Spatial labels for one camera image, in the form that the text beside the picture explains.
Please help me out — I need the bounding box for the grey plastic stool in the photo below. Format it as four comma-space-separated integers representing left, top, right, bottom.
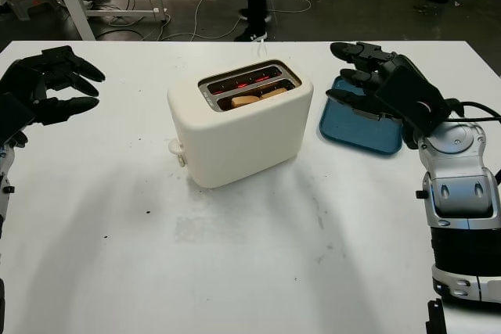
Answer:
5, 0, 34, 21

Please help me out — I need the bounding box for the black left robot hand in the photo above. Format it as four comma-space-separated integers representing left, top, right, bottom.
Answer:
0, 45, 106, 149

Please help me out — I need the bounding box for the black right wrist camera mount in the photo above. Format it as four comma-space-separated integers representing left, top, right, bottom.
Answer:
374, 65, 452, 138

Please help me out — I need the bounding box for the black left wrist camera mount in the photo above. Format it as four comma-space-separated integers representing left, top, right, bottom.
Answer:
0, 91, 37, 142

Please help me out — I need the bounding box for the cream two-slot toaster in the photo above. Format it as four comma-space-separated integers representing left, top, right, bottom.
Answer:
167, 59, 315, 189

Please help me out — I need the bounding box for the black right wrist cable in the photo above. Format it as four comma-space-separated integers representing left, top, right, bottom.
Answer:
444, 97, 501, 124

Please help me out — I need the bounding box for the toast slice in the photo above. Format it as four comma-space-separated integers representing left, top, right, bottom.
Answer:
230, 89, 287, 110

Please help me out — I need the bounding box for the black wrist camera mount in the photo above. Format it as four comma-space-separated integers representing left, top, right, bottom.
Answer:
374, 65, 452, 138
0, 91, 37, 142

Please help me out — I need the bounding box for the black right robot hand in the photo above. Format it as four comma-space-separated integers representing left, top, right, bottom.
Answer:
326, 41, 448, 151

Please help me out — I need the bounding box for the blue plastic tray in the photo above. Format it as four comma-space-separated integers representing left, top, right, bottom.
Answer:
319, 75, 404, 156

